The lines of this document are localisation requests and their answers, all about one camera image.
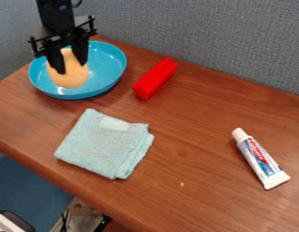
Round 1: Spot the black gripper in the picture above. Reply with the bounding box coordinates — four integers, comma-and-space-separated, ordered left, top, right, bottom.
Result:
29, 0, 97, 74

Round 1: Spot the light blue cloth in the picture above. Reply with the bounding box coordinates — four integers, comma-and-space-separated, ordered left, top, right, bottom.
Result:
54, 109, 154, 179

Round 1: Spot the blue plate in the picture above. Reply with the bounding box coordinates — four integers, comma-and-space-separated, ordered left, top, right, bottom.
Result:
27, 41, 126, 100

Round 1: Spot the red plastic block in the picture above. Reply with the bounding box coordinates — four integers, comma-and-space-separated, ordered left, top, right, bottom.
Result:
131, 57, 177, 101

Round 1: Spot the grey table leg base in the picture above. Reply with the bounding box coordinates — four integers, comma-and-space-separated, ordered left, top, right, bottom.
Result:
49, 198, 110, 232

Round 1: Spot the white black object corner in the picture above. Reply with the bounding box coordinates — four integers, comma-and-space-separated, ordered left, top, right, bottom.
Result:
0, 210, 35, 232

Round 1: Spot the white toothpaste tube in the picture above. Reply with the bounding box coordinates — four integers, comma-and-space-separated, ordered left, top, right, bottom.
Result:
231, 128, 290, 190

